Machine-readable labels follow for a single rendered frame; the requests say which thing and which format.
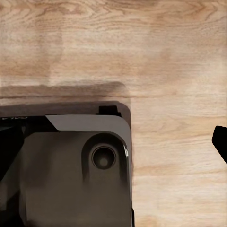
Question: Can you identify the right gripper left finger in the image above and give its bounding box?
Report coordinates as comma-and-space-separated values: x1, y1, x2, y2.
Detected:
0, 126, 25, 182

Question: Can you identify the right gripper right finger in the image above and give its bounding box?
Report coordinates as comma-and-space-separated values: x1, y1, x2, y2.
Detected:
212, 126, 227, 164

